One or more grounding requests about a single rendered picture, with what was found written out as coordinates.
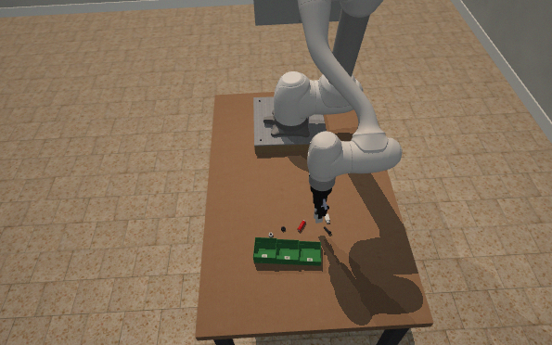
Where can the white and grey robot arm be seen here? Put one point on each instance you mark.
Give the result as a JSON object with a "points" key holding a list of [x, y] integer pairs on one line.
{"points": [[296, 99]]}

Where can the green three-compartment bin rack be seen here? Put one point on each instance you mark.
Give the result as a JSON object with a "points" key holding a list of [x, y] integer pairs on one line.
{"points": [[287, 251]]}

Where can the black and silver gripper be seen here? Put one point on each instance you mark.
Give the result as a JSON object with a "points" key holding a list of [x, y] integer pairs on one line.
{"points": [[321, 207]]}

